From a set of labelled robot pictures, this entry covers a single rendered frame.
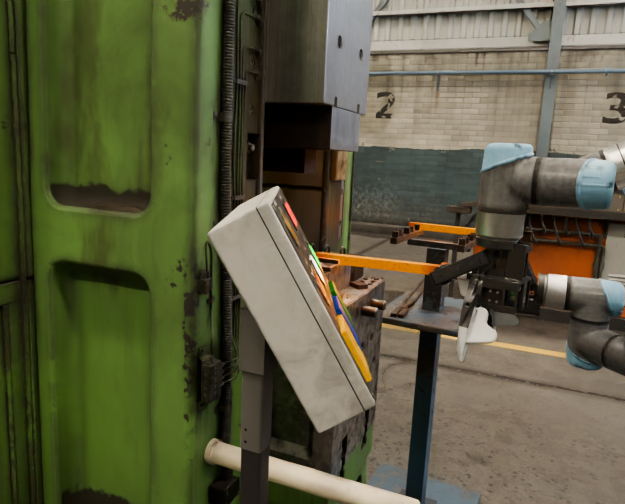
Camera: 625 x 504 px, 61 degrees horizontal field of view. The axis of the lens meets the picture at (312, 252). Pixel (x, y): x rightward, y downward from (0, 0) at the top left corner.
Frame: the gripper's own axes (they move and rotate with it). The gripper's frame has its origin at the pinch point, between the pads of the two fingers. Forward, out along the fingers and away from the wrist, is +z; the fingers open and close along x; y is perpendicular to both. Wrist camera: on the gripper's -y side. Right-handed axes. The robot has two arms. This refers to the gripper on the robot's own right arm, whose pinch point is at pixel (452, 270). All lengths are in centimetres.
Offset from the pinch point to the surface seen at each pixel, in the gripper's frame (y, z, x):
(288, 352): -2, 8, -72
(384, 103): -112, 235, 753
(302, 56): -46, 33, -17
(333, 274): 3.5, 27.7, -5.6
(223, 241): -15, 15, -75
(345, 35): -52, 27, -6
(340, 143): -28.2, 27.4, -5.7
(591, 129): -76, -73, 759
